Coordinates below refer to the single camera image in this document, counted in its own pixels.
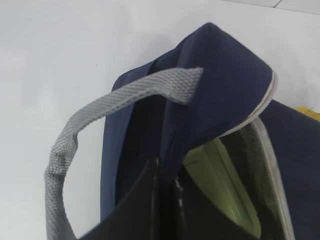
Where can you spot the green lidded glass container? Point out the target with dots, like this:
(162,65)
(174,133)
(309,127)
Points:
(211,169)

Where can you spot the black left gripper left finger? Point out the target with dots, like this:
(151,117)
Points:
(136,217)

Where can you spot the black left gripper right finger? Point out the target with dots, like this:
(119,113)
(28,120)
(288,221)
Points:
(197,218)

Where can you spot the navy blue lunch bag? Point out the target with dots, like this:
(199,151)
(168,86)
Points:
(210,86)

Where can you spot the yellow pear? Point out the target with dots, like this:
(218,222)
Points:
(309,112)

